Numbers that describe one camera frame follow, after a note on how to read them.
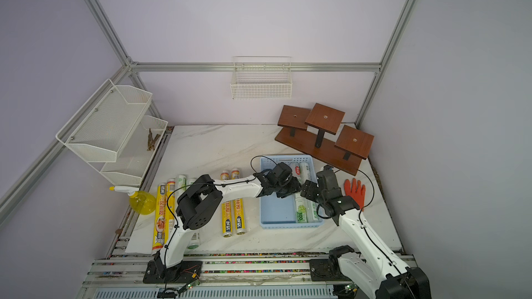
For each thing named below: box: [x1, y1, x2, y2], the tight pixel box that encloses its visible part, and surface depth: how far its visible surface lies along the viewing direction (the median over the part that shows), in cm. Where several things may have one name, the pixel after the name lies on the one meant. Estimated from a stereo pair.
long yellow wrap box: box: [151, 182, 167, 252], surface depth 84 cm
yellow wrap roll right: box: [233, 197, 246, 236], surface depth 85 cm
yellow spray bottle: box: [108, 186, 157, 216], surface depth 83 cm
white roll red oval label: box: [293, 161, 311, 187], surface depth 100 cm
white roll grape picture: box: [177, 174, 188, 194], surface depth 95 cm
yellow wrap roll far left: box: [164, 177, 177, 246], surface depth 90 cm
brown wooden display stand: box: [274, 103, 375, 177], surface depth 100 cm
